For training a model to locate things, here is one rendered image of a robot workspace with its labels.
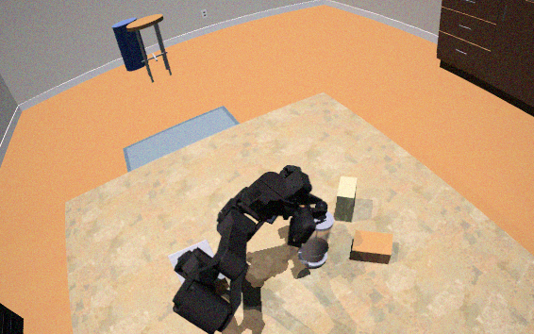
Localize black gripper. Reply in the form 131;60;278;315
265;193;327;243

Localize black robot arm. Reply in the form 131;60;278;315
172;165;312;334

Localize glass french press with black knob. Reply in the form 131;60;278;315
287;200;334;267

